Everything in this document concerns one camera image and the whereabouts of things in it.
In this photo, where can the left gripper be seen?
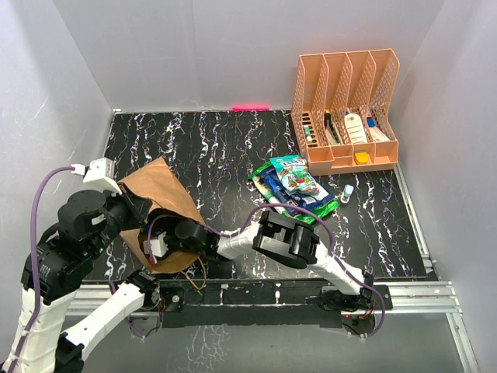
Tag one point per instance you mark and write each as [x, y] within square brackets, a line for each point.
[138, 206]

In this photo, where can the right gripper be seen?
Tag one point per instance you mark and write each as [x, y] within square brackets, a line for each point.
[168, 238]

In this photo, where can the blue sea salt vinegar bag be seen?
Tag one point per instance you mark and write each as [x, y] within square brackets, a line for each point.
[271, 180]

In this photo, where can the white blue snack packet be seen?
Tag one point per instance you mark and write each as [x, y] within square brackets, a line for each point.
[320, 203]

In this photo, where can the small colourful snack packet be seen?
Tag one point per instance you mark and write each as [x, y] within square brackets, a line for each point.
[293, 173]

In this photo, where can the green Chuba chips bag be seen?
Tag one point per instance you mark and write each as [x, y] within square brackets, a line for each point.
[270, 199]

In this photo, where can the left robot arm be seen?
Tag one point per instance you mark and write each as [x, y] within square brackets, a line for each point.
[55, 270]

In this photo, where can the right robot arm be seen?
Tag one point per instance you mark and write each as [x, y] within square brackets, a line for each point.
[287, 241]

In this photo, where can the pink tape strip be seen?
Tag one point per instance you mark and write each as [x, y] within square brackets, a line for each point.
[248, 107]

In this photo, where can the green white small bottles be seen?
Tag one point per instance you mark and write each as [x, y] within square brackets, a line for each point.
[309, 135]

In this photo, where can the small white blue bottle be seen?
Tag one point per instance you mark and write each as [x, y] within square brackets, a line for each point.
[346, 194]

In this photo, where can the black yellow marker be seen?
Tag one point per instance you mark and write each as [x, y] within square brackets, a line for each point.
[333, 135]

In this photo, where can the yellow block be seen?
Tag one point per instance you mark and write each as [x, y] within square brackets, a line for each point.
[361, 158]

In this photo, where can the white lotion bottle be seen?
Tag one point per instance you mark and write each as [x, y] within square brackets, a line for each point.
[355, 129]

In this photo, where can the orange mesh file organizer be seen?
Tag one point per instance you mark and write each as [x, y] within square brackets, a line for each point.
[360, 82]

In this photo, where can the white tube blue cap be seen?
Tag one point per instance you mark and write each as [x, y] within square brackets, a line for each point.
[375, 132]

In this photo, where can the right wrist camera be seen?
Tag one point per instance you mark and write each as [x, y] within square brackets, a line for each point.
[156, 247]

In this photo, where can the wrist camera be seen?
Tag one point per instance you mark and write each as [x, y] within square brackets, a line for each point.
[156, 247]
[98, 175]

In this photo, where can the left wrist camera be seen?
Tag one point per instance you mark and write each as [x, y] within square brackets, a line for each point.
[98, 175]

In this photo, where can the aluminium frame rail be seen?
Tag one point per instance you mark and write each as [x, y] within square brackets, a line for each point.
[426, 331]

